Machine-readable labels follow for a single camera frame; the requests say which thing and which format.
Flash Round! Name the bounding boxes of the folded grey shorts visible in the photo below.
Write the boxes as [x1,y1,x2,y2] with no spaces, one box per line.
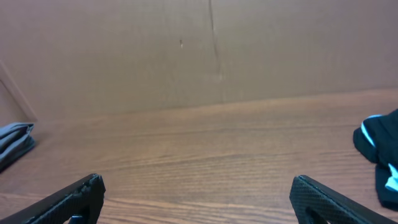
[1,123,36,172]

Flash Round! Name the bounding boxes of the black shorts with mesh lining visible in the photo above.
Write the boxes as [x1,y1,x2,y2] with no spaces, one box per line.
[353,110,397,211]

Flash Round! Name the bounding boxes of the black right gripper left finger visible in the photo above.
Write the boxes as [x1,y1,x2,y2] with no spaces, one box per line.
[1,174,106,224]

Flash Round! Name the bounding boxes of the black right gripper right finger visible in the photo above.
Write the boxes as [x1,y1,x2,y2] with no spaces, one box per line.
[289,175,397,224]

